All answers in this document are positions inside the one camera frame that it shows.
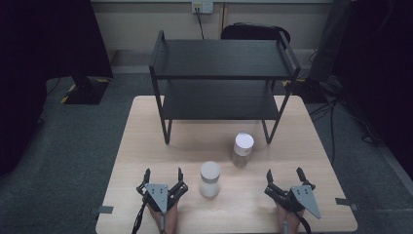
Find black metal stand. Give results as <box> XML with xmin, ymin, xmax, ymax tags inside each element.
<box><xmin>304</xmin><ymin>0</ymin><xmax>356</xmax><ymax>104</ymax></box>

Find person's left hand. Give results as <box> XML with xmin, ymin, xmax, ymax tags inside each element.
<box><xmin>147</xmin><ymin>198</ymin><xmax>180</xmax><ymax>234</ymax></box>

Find black floor cables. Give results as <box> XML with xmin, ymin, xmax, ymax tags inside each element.
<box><xmin>307</xmin><ymin>96</ymin><xmax>383</xmax><ymax>165</ymax></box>

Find glass jar of white salt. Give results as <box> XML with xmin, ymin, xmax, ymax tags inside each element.
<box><xmin>198</xmin><ymin>160</ymin><xmax>222</xmax><ymax>199</ymax></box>

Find black stand base striped tape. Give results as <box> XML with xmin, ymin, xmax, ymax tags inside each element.
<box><xmin>59</xmin><ymin>75</ymin><xmax>112</xmax><ymax>105</ymax></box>

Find person's right hand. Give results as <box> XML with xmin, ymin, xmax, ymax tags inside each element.
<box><xmin>275</xmin><ymin>201</ymin><xmax>306</xmax><ymax>234</ymax></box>

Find white wall socket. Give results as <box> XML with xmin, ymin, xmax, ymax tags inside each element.
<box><xmin>191</xmin><ymin>0</ymin><xmax>214</xmax><ymax>15</ymax></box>

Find black two-tier shelf rack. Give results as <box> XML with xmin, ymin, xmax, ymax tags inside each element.
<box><xmin>148</xmin><ymin>29</ymin><xmax>302</xmax><ymax>145</ymax></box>

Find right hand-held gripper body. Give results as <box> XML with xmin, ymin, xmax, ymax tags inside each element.
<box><xmin>263</xmin><ymin>182</ymin><xmax>322</xmax><ymax>220</ymax></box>

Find glass jar with brown contents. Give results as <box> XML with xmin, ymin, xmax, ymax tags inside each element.
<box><xmin>231</xmin><ymin>131</ymin><xmax>255</xmax><ymax>168</ymax></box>

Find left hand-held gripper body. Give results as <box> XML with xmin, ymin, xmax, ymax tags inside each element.
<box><xmin>135</xmin><ymin>180</ymin><xmax>189</xmax><ymax>215</ymax></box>

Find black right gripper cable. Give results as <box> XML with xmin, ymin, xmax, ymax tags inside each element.
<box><xmin>298</xmin><ymin>213</ymin><xmax>313</xmax><ymax>234</ymax></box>

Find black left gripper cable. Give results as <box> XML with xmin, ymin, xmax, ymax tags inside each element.
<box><xmin>131</xmin><ymin>194</ymin><xmax>148</xmax><ymax>234</ymax></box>

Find black power cable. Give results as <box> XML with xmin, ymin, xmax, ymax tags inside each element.
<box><xmin>195</xmin><ymin>11</ymin><xmax>206</xmax><ymax>40</ymax></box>

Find dark curtain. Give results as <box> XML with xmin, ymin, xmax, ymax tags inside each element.
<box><xmin>334</xmin><ymin>0</ymin><xmax>413</xmax><ymax>180</ymax></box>
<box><xmin>0</xmin><ymin>0</ymin><xmax>114</xmax><ymax>176</ymax></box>

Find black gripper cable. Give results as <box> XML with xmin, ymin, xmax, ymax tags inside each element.
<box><xmin>298</xmin><ymin>213</ymin><xmax>313</xmax><ymax>234</ymax></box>
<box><xmin>131</xmin><ymin>194</ymin><xmax>148</xmax><ymax>234</ymax></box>

